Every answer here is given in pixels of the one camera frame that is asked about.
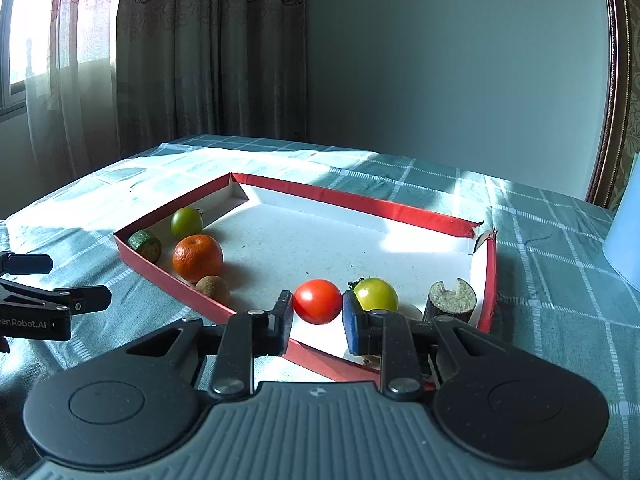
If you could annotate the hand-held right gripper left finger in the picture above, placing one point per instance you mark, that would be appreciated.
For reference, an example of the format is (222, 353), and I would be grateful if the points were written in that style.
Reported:
(285, 322)

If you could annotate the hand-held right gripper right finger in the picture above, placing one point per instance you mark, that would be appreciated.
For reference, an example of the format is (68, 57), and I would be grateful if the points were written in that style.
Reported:
(351, 327)

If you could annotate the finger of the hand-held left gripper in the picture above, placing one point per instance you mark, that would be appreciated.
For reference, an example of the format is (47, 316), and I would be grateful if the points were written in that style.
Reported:
(87, 298)
(30, 264)

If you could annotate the red tomato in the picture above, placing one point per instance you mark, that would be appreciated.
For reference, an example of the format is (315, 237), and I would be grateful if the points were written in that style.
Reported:
(317, 301)

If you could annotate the yellow-green tomato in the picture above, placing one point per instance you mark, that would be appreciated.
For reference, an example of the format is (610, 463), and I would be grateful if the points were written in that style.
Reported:
(377, 294)

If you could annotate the brown kiwi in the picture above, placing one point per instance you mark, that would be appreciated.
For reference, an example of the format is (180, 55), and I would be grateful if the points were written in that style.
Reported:
(212, 291)

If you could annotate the red cardboard box lid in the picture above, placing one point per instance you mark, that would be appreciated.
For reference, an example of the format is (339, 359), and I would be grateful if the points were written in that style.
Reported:
(325, 245)

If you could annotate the dark eggplant piece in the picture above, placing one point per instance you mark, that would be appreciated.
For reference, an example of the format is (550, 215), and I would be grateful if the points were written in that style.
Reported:
(450, 302)

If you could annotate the orange tangerine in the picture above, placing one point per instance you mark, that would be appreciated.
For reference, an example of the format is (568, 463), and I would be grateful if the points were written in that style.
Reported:
(197, 258)

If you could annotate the green tomato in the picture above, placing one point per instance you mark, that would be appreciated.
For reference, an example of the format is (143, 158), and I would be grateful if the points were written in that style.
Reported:
(186, 222)

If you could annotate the green cucumber piece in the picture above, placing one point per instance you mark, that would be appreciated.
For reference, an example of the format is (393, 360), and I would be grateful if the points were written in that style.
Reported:
(146, 246)

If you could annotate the green checked tablecloth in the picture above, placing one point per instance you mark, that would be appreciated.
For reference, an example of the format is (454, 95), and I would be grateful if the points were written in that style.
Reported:
(550, 285)

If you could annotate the window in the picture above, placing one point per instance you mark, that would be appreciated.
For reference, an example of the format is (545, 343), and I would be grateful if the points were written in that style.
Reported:
(20, 35)

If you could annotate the patterned beige curtain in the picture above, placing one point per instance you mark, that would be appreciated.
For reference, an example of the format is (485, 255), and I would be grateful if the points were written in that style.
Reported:
(210, 60)

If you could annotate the light blue kettle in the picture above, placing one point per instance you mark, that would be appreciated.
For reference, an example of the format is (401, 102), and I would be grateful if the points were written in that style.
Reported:
(625, 240)

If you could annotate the wooden-framed upholstered headboard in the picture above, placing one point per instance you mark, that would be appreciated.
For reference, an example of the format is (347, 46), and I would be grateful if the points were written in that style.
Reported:
(617, 85)

